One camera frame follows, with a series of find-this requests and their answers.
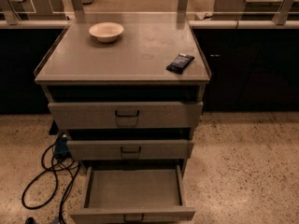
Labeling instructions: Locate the white ceramic bowl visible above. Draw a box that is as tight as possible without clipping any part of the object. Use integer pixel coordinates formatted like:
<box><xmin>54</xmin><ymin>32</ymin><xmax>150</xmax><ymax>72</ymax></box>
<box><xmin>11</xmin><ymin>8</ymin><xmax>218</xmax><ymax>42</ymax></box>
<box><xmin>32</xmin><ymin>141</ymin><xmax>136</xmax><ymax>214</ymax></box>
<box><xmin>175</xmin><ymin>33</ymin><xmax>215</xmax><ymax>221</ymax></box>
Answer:
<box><xmin>89</xmin><ymin>22</ymin><xmax>124</xmax><ymax>43</ymax></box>

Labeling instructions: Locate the black floor cable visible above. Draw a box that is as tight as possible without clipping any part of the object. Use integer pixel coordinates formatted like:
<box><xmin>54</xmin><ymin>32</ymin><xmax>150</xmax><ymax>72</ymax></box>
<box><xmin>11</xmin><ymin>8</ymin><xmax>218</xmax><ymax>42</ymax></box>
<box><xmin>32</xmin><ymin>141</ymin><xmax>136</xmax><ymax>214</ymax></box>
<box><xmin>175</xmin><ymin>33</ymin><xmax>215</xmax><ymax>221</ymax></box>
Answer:
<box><xmin>21</xmin><ymin>140</ymin><xmax>81</xmax><ymax>224</ymax></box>

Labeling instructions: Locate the grey background table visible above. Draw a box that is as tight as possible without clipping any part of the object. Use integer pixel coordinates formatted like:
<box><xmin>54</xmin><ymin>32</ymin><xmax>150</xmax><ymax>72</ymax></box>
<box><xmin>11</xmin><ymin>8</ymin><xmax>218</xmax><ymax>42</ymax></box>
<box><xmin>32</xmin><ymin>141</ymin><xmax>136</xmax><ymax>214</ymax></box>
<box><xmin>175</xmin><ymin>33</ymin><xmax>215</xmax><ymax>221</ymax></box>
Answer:
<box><xmin>212</xmin><ymin>0</ymin><xmax>283</xmax><ymax>21</ymax></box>

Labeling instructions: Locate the grey bottom drawer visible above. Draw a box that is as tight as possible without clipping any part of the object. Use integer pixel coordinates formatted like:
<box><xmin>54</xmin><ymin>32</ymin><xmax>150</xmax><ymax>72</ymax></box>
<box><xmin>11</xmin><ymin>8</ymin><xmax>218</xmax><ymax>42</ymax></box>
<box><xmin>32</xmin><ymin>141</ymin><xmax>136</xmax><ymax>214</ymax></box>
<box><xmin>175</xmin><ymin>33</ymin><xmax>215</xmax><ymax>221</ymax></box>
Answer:
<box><xmin>70</xmin><ymin>165</ymin><xmax>195</xmax><ymax>224</ymax></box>

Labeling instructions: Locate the grey drawer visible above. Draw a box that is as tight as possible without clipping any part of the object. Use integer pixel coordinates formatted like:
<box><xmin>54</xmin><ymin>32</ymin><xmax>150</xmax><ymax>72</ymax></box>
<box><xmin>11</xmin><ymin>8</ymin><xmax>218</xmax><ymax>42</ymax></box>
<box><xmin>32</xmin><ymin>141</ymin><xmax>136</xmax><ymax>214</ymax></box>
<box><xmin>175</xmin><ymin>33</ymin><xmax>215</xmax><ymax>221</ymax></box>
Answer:
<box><xmin>70</xmin><ymin>165</ymin><xmax>195</xmax><ymax>224</ymax></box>
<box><xmin>67</xmin><ymin>140</ymin><xmax>193</xmax><ymax>161</ymax></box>
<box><xmin>49</xmin><ymin>102</ymin><xmax>203</xmax><ymax>130</ymax></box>

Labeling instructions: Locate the grey top drawer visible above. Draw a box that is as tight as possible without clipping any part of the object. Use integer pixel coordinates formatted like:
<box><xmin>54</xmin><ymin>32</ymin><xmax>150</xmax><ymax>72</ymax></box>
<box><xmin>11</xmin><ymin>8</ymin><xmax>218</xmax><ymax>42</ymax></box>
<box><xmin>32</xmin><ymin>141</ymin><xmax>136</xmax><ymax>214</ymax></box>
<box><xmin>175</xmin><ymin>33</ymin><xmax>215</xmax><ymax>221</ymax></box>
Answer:
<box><xmin>49</xmin><ymin>102</ymin><xmax>203</xmax><ymax>130</ymax></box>

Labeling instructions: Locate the grey middle drawer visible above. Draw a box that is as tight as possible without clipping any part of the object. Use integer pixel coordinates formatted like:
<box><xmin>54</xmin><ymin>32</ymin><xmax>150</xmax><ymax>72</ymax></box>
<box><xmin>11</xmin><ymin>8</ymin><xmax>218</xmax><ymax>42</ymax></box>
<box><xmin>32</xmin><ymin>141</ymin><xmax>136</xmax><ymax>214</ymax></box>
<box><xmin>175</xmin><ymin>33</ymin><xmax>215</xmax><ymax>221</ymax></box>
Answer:
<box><xmin>67</xmin><ymin>140</ymin><xmax>193</xmax><ymax>161</ymax></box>

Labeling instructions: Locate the white horizontal rail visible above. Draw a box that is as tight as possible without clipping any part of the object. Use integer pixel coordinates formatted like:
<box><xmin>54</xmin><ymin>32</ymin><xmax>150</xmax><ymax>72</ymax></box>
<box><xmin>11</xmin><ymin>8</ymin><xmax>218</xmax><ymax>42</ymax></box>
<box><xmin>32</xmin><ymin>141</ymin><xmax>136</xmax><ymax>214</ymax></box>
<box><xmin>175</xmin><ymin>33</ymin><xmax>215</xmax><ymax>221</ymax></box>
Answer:
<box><xmin>0</xmin><ymin>20</ymin><xmax>299</xmax><ymax>30</ymax></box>

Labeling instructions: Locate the grey drawer cabinet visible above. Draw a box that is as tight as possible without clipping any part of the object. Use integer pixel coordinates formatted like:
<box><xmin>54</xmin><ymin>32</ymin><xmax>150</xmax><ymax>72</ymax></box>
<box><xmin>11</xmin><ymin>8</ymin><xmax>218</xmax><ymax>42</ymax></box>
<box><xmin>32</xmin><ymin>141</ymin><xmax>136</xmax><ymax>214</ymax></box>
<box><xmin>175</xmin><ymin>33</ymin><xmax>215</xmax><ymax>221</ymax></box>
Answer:
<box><xmin>33</xmin><ymin>12</ymin><xmax>212</xmax><ymax>175</ymax></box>

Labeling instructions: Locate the blue rxbar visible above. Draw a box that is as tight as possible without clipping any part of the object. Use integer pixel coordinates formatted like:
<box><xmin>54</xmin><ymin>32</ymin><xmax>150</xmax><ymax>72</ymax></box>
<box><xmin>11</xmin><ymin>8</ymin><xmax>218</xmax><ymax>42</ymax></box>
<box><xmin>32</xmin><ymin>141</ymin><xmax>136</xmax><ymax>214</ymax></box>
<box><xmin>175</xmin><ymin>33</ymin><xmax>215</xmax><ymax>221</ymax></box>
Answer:
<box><xmin>166</xmin><ymin>53</ymin><xmax>194</xmax><ymax>75</ymax></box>

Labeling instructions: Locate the blue power box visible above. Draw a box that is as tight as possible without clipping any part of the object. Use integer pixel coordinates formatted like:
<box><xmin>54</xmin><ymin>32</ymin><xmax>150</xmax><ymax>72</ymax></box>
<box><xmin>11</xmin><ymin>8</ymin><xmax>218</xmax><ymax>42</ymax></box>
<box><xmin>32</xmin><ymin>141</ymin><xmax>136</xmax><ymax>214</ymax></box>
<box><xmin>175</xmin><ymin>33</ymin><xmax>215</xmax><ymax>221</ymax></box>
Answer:
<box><xmin>53</xmin><ymin>134</ymin><xmax>69</xmax><ymax>156</ymax></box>

